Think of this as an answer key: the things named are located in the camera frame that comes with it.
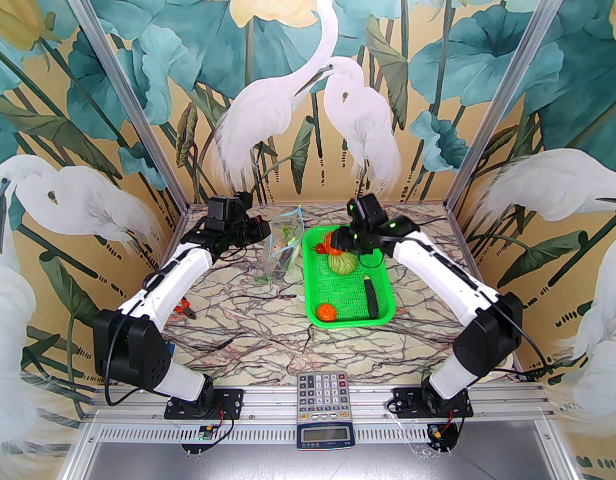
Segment green toy cabbage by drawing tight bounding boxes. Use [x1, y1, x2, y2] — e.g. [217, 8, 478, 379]
[329, 253, 359, 275]

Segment clear zip-top bag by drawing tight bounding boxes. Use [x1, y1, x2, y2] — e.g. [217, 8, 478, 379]
[261, 204, 307, 285]

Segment green plastic mesh tray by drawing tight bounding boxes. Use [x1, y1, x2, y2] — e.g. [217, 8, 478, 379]
[301, 224, 395, 328]

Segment dark purple toy eggplant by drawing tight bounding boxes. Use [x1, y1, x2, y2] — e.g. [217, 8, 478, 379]
[363, 276, 380, 319]

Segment grey desk calculator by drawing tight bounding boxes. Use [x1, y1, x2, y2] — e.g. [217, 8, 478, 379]
[295, 371, 355, 452]

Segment perforated metal panel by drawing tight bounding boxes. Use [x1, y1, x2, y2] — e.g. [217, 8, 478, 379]
[88, 424, 546, 444]

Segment red-handled pliers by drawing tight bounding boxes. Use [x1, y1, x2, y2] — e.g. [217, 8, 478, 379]
[174, 298, 199, 322]

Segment aluminium frame rail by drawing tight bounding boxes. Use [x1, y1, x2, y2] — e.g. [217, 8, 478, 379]
[85, 384, 561, 425]

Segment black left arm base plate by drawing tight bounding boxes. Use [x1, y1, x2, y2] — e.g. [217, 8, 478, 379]
[165, 388, 244, 420]

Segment aluminium frame post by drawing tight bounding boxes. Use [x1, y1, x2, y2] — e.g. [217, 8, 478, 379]
[445, 0, 579, 211]
[52, 0, 191, 211]

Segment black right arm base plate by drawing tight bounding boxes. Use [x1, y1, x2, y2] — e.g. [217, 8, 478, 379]
[392, 387, 474, 419]

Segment black bracket with yellow connector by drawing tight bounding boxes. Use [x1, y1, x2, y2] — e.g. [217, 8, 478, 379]
[427, 420, 462, 453]

